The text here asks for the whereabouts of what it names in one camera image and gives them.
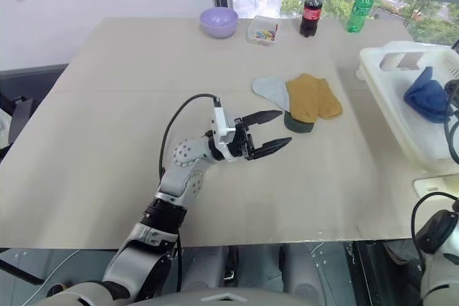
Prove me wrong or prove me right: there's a dark green sock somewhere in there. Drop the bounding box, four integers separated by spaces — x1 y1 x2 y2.
283 110 317 134

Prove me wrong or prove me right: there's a cola bottle with red cap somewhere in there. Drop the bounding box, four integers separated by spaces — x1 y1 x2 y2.
298 0 324 39

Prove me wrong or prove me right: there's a clear box of coloured clips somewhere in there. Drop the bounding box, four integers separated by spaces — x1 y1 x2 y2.
245 15 280 47

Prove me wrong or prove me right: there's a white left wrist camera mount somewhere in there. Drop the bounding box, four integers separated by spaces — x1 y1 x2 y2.
210 105 240 161

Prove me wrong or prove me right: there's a light grey cloth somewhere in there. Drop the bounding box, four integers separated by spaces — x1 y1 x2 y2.
251 75 291 112

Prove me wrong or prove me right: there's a mustard yellow sock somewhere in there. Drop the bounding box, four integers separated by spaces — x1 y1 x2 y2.
285 72 322 124
318 77 344 120

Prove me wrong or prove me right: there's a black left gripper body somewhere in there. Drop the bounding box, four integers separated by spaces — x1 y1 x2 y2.
227 118 257 161

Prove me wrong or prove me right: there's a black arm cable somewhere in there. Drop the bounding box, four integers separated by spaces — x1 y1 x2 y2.
158 94 221 293
410 80 459 260

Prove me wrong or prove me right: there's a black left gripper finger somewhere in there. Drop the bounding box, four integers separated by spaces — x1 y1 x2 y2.
240 109 284 128
246 136 293 162

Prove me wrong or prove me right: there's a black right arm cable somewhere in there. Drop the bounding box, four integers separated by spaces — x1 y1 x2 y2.
410 80 459 260

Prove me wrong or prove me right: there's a white flat plastic tray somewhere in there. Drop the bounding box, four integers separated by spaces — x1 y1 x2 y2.
412 173 459 199

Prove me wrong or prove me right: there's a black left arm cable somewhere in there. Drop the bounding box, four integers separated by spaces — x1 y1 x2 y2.
158 94 221 293

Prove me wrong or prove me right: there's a black chair frame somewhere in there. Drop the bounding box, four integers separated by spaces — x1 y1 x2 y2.
0 93 37 150

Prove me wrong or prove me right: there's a blue cloth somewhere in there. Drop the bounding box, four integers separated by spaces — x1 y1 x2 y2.
402 66 454 125

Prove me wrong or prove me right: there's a white dish rack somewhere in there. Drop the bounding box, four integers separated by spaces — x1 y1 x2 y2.
355 41 459 175

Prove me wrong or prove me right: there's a purple plastic bowl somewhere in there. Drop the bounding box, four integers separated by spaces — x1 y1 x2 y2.
199 6 240 40

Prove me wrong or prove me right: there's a green bottle with yellow cap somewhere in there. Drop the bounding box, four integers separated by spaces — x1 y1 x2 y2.
345 0 377 34

